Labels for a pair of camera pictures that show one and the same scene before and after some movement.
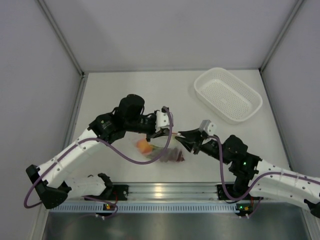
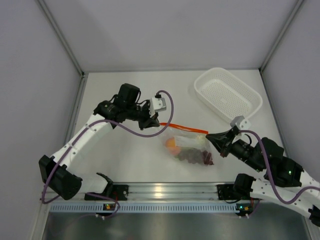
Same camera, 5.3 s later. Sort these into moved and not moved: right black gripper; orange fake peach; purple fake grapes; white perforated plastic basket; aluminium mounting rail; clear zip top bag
Moved: clear zip top bag; right black gripper; purple fake grapes; orange fake peach
Not moved: aluminium mounting rail; white perforated plastic basket
